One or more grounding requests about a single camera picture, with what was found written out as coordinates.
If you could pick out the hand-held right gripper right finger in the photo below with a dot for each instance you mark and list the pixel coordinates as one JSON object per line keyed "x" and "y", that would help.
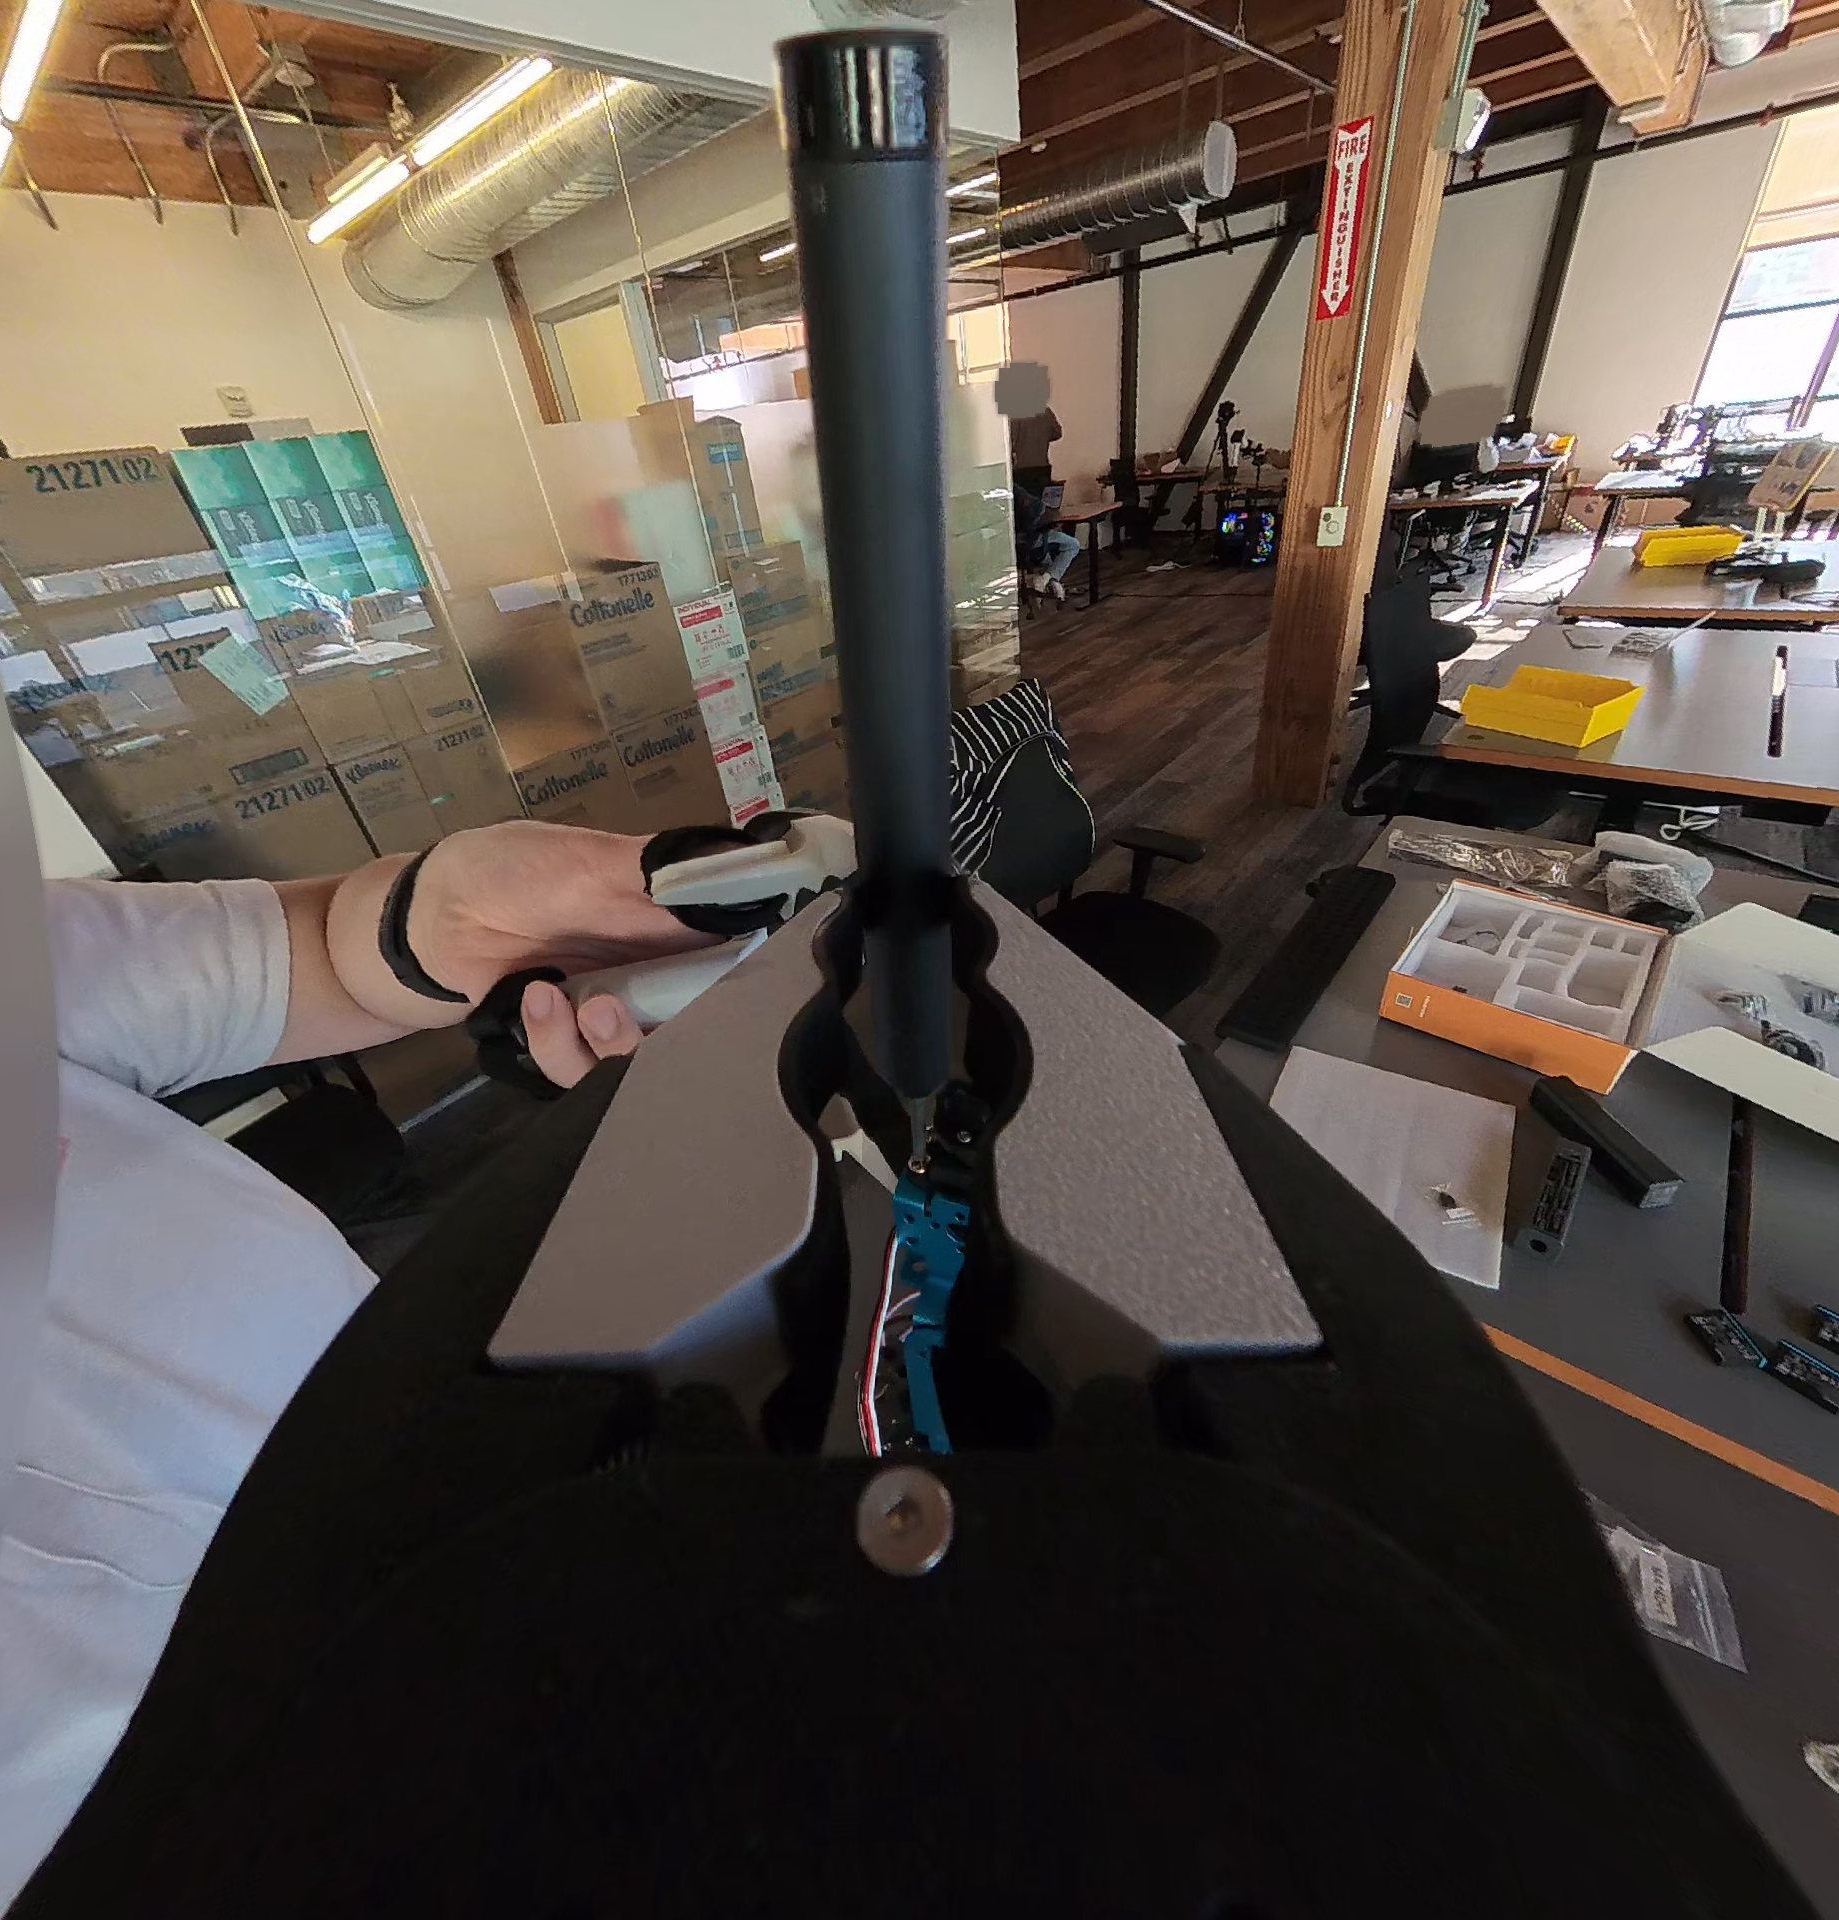
{"x": 1144, "y": 1202}

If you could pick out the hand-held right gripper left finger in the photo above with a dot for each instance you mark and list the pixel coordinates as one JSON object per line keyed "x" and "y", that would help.
{"x": 682, "y": 1202}

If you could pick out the blue toy robot arm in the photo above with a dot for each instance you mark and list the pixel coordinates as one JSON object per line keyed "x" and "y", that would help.
{"x": 928, "y": 1243}

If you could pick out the black electric screwdriver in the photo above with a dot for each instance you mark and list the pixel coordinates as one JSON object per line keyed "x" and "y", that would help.
{"x": 875, "y": 523}

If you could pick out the person's left forearm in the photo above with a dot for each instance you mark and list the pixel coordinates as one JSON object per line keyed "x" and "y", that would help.
{"x": 186, "y": 975}

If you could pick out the dark grey desk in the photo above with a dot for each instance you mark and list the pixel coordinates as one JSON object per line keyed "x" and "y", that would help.
{"x": 1803, "y": 1618}
{"x": 1642, "y": 1304}

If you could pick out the grey office desk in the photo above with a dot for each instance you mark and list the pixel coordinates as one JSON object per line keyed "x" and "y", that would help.
{"x": 1714, "y": 721}
{"x": 1653, "y": 593}

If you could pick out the person's left hand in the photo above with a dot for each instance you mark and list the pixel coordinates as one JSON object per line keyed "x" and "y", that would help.
{"x": 544, "y": 908}

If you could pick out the white paper sheet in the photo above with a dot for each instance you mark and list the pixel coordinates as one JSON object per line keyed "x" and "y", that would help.
{"x": 1371, "y": 1140}

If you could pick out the striped cloth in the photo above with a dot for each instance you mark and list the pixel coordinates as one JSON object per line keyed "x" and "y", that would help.
{"x": 997, "y": 781}

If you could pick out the black wrist rest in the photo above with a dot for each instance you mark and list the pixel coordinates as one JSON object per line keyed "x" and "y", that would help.
{"x": 1306, "y": 960}

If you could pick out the black office chair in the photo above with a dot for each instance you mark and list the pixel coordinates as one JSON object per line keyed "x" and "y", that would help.
{"x": 1056, "y": 840}
{"x": 1400, "y": 658}

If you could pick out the black wrist band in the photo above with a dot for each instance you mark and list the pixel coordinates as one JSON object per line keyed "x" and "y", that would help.
{"x": 411, "y": 945}

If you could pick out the orange kit box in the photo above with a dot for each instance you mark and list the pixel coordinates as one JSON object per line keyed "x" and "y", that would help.
{"x": 1477, "y": 1019}

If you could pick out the dark grey bit holder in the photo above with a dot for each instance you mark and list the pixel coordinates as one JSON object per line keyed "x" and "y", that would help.
{"x": 1553, "y": 1202}

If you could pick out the long black box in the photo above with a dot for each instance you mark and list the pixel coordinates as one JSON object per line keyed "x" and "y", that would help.
{"x": 1610, "y": 1143}

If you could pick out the clear bag of metal parts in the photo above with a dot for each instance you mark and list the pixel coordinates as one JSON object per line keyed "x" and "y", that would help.
{"x": 1483, "y": 858}

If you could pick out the person's white shirt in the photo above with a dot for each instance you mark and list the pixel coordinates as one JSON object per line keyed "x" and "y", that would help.
{"x": 186, "y": 1349}

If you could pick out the stack of teal boxes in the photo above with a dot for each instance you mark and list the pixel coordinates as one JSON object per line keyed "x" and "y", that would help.
{"x": 302, "y": 523}

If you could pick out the clear bag of dark parts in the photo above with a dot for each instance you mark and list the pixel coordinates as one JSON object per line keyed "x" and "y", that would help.
{"x": 1653, "y": 886}

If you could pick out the computer tower with coloured lights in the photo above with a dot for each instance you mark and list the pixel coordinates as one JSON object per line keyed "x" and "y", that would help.
{"x": 1252, "y": 538}

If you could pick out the wooden pillar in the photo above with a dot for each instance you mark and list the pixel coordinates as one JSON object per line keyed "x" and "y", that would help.
{"x": 1337, "y": 600}

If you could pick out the yellow parts bin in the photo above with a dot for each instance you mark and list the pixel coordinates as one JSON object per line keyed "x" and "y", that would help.
{"x": 1549, "y": 712}
{"x": 1685, "y": 547}

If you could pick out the labelled clear screw bag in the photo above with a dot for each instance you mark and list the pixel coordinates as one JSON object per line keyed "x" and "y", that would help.
{"x": 1669, "y": 1597}

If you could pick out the bag of black parts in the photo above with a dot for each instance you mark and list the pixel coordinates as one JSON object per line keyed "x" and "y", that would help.
{"x": 1803, "y": 1027}

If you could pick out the stack of cardboard boxes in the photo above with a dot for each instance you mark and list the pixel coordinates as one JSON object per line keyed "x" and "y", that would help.
{"x": 109, "y": 523}

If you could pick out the ceiling strip lamp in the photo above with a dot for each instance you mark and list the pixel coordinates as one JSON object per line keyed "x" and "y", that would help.
{"x": 425, "y": 152}
{"x": 10, "y": 103}

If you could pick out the red and white sign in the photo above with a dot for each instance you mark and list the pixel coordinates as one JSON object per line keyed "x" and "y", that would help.
{"x": 1346, "y": 220}

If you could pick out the large window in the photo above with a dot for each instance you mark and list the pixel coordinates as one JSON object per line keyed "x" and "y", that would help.
{"x": 1791, "y": 301}

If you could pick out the silver ventilation duct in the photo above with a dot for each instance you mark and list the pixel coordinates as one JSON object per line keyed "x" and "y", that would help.
{"x": 1113, "y": 187}
{"x": 1744, "y": 28}
{"x": 485, "y": 210}

